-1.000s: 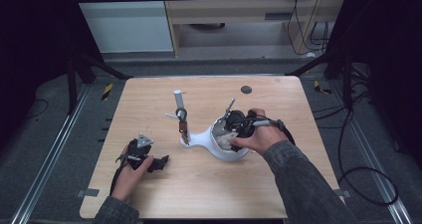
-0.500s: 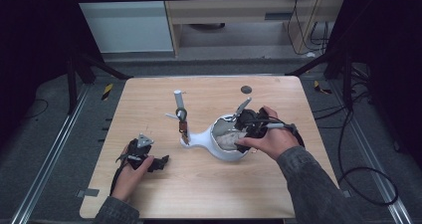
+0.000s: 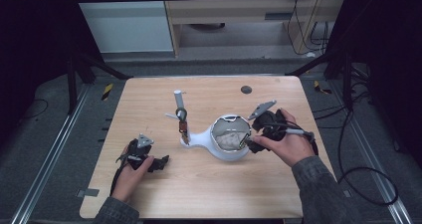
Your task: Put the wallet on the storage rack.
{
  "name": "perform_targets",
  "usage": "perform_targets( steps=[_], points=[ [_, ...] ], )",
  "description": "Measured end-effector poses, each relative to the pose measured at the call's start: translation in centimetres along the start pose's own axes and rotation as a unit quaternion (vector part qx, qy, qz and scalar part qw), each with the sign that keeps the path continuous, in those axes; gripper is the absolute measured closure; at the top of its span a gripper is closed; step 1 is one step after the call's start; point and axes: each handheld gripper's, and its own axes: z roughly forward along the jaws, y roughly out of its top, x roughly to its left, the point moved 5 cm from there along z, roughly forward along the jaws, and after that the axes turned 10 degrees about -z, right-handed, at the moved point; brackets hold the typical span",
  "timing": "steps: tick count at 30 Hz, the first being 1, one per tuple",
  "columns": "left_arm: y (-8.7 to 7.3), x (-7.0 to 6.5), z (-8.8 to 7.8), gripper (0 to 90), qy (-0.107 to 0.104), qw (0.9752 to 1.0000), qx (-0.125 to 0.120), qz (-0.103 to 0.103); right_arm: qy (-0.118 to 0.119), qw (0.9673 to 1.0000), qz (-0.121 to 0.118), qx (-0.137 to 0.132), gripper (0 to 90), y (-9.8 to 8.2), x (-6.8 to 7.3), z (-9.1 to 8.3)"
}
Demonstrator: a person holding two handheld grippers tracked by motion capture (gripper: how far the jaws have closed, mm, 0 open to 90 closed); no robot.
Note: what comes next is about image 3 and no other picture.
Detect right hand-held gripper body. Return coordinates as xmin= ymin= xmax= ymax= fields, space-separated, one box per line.
xmin=247 ymin=100 xmax=289 ymax=142

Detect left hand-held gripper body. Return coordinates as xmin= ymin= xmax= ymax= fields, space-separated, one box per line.
xmin=126 ymin=132 xmax=155 ymax=171

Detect beige quilted pouch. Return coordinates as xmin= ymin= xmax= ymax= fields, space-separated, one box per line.
xmin=216 ymin=131 xmax=249 ymax=152

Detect keychain with green loop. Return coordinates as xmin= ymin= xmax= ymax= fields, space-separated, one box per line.
xmin=175 ymin=107 xmax=191 ymax=146

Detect white key stand with bowl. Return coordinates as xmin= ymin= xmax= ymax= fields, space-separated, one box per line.
xmin=164 ymin=89 xmax=253 ymax=162

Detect person's left hand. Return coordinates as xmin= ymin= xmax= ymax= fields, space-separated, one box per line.
xmin=110 ymin=144 xmax=156 ymax=204

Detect person's right hand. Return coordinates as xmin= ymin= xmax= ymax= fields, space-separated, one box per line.
xmin=254 ymin=108 xmax=317 ymax=168

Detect yellow black tape strip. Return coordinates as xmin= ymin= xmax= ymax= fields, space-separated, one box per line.
xmin=101 ymin=83 xmax=114 ymax=102
xmin=313 ymin=80 xmax=333 ymax=96

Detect black metal stand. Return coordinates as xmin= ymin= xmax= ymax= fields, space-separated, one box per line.
xmin=65 ymin=50 xmax=134 ymax=116
xmin=284 ymin=49 xmax=355 ymax=112

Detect light wooden desk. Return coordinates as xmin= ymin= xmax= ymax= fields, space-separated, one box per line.
xmin=160 ymin=0 xmax=350 ymax=58

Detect white cabinet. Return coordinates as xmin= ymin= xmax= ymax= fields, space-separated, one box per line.
xmin=70 ymin=0 xmax=174 ymax=55

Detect dark curtain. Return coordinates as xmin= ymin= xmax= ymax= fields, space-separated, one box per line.
xmin=326 ymin=0 xmax=422 ymax=172
xmin=0 ymin=0 xmax=103 ymax=148

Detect right hand-held gripper cable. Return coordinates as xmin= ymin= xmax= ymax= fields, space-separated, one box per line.
xmin=261 ymin=121 xmax=319 ymax=156

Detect hand-held gripper cable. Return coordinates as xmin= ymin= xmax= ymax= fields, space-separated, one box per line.
xmin=109 ymin=153 xmax=134 ymax=196
xmin=261 ymin=121 xmax=319 ymax=156

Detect left hand-held gripper cable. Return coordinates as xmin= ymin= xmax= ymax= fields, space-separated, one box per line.
xmin=109 ymin=153 xmax=134 ymax=196

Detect black looped floor cable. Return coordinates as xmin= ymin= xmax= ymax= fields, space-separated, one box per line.
xmin=313 ymin=80 xmax=400 ymax=207

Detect aluminium floor rail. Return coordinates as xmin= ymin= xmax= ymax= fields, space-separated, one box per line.
xmin=327 ymin=80 xmax=414 ymax=224
xmin=9 ymin=84 xmax=92 ymax=224

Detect black hanging cables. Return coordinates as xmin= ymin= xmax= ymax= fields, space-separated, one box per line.
xmin=286 ymin=0 xmax=330 ymax=57

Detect thin black floor cable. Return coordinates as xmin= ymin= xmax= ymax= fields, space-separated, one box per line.
xmin=23 ymin=98 xmax=50 ymax=119

